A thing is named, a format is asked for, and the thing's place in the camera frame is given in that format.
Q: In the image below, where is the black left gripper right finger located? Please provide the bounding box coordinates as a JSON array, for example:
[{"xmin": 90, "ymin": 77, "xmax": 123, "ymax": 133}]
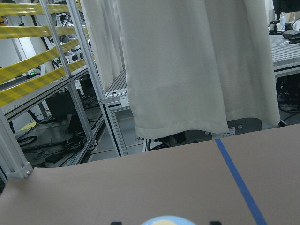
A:
[{"xmin": 209, "ymin": 221, "xmax": 222, "ymax": 225}]

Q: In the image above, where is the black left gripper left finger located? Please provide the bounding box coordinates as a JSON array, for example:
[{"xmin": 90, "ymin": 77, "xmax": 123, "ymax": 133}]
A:
[{"xmin": 111, "ymin": 221, "xmax": 122, "ymax": 225}]

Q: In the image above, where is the blue service bell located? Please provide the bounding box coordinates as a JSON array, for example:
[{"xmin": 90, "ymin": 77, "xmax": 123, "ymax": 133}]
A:
[{"xmin": 141, "ymin": 215, "xmax": 195, "ymax": 225}]

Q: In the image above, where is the white curtain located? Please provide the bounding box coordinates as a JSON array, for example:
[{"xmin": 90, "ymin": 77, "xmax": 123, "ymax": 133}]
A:
[{"xmin": 81, "ymin": 0, "xmax": 280, "ymax": 139}]

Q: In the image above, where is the aluminium profile table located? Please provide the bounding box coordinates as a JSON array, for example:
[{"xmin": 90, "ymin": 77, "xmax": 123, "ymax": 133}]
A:
[{"xmin": 269, "ymin": 35, "xmax": 300, "ymax": 78}]

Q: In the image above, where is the yellow black hazard tape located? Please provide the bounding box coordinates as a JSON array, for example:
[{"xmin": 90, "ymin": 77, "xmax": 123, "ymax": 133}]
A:
[{"xmin": 0, "ymin": 2, "xmax": 87, "ymax": 106}]

